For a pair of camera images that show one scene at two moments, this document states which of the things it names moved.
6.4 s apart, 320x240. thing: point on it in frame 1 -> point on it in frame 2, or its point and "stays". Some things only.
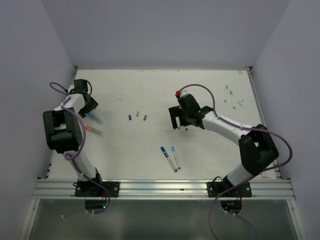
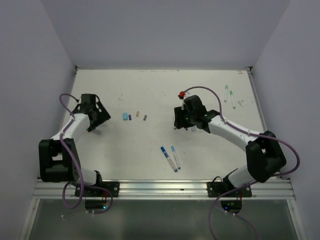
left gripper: [92, 105] -> [103, 116]
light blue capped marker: [175, 157] stays
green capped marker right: [232, 99] stays
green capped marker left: [226, 87] stays
